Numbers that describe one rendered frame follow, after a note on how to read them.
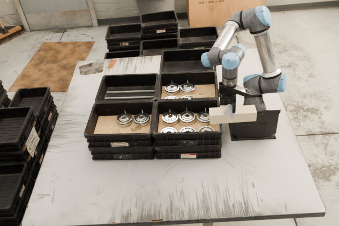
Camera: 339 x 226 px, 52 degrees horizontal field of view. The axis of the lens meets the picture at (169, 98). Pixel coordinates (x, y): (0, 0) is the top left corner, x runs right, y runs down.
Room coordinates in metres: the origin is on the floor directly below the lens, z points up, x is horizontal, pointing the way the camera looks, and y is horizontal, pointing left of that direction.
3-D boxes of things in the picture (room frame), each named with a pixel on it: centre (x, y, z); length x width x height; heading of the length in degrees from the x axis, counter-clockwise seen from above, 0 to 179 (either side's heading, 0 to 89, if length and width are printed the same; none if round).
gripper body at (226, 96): (1.35, -0.29, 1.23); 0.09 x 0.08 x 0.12; 87
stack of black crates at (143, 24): (3.50, 0.03, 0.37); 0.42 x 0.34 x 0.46; 87
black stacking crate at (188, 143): (1.53, -0.09, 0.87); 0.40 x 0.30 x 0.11; 84
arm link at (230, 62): (1.35, -0.30, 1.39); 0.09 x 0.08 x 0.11; 151
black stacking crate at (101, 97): (1.87, 0.27, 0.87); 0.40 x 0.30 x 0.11; 84
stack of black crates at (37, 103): (2.41, 1.24, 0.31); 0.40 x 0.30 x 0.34; 177
